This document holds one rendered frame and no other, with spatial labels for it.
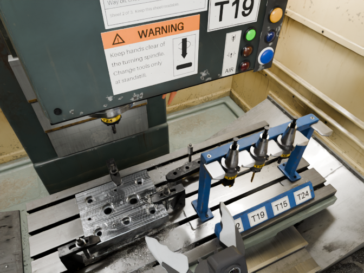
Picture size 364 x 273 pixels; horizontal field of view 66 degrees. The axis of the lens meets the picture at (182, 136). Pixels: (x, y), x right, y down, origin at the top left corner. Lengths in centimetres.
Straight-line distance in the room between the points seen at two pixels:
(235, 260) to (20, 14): 40
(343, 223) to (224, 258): 111
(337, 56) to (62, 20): 120
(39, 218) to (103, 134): 45
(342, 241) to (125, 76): 120
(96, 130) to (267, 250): 92
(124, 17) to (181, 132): 152
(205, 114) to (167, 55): 159
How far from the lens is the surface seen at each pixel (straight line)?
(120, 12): 43
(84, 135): 137
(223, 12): 50
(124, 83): 47
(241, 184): 125
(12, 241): 159
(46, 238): 121
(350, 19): 137
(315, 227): 145
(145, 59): 47
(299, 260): 136
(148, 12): 44
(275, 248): 132
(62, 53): 43
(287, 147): 98
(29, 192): 180
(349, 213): 148
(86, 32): 43
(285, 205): 120
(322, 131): 110
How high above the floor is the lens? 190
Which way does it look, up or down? 45 degrees down
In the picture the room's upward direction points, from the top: straight up
